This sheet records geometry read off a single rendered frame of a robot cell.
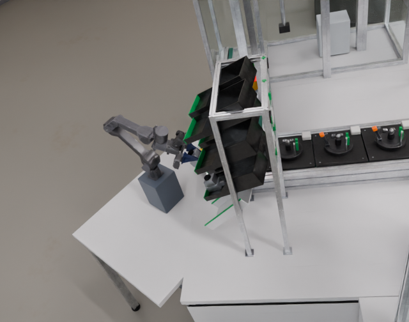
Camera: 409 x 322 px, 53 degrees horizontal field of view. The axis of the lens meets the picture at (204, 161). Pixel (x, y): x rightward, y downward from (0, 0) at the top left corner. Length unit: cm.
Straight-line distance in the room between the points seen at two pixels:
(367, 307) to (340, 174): 63
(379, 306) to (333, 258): 26
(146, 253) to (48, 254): 165
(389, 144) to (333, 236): 54
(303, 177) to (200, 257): 63
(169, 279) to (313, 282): 63
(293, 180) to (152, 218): 75
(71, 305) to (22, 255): 75
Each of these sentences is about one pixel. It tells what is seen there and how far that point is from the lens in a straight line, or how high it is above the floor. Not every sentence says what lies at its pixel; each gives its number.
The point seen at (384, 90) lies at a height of 86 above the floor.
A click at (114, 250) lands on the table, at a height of 86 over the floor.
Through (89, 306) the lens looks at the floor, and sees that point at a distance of 312.
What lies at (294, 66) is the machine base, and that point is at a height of 86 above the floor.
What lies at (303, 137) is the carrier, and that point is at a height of 99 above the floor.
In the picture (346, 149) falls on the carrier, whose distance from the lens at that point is 209.
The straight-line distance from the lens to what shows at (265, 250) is 190.
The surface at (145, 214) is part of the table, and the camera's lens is 221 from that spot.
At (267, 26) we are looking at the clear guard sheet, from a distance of 322.
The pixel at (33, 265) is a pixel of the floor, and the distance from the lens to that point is 359.
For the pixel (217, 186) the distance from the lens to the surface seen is 167.
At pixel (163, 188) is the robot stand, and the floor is 102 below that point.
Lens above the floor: 244
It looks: 42 degrees down
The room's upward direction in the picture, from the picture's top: 18 degrees counter-clockwise
